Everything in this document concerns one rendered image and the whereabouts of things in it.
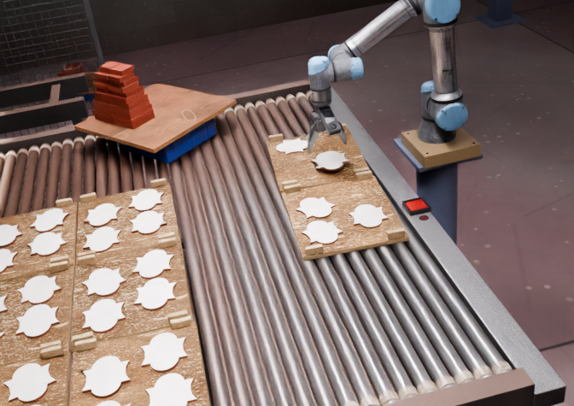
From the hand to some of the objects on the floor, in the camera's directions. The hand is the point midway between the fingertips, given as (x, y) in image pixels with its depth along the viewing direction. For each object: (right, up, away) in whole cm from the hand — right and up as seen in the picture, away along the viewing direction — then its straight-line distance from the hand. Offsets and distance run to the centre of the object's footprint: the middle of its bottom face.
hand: (327, 150), depth 265 cm
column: (+55, -71, +68) cm, 113 cm away
